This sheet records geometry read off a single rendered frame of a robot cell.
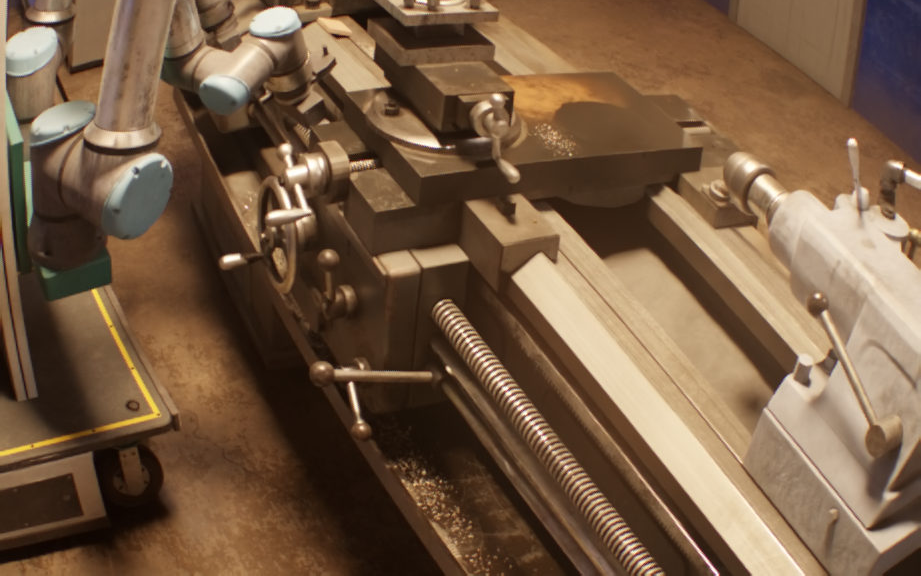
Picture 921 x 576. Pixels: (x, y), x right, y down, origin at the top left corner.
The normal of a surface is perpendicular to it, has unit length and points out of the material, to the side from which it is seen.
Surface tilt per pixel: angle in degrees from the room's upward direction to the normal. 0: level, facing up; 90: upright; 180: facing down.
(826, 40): 90
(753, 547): 36
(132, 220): 95
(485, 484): 0
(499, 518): 0
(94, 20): 90
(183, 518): 0
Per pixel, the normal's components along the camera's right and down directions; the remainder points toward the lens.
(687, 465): -0.46, -0.58
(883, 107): -0.90, 0.16
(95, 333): 0.09, -0.83
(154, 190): 0.81, 0.44
